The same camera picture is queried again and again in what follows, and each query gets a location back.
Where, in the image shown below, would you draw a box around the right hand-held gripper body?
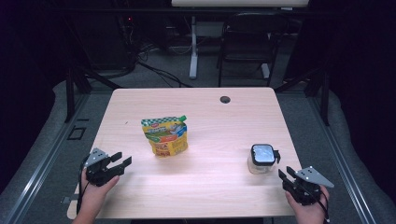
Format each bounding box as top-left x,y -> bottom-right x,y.
281,166 -> 335,206

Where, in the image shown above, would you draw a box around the person's right hand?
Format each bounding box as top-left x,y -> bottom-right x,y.
284,186 -> 331,224

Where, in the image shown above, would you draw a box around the white desk leg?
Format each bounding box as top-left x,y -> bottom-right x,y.
189,15 -> 200,80

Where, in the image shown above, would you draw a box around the hand-held gripper cable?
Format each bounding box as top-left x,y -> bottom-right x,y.
76,158 -> 92,216
317,189 -> 332,224

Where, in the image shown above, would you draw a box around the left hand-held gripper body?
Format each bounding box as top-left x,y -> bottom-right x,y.
83,147 -> 125,188

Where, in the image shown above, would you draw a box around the black folding chair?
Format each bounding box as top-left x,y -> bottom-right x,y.
217,12 -> 290,89

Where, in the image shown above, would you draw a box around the yellow spouted pouch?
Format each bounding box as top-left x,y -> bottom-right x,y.
140,115 -> 190,158

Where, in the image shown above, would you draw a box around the black metal stand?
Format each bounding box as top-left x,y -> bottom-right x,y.
274,68 -> 331,127
64,66 -> 123,123

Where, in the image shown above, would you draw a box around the aluminium floor rail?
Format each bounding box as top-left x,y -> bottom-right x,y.
307,92 -> 378,224
0,92 -> 92,224

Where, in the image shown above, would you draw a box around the glass jar with black lid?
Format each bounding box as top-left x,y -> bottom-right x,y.
247,143 -> 281,175

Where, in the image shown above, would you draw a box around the right hand-held gripper cable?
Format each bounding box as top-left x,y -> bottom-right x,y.
317,189 -> 332,224

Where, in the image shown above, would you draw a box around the grey tape strip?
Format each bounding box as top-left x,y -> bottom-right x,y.
61,195 -> 79,205

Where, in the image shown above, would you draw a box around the dark equipment cabinet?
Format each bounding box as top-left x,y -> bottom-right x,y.
83,14 -> 138,71

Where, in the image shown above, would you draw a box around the person's left hand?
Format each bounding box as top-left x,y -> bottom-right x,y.
78,169 -> 121,217

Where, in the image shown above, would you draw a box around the black floor cables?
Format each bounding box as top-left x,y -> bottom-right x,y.
135,60 -> 193,89

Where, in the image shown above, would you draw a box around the left hand-held gripper cable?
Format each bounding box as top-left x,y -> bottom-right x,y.
76,158 -> 92,216

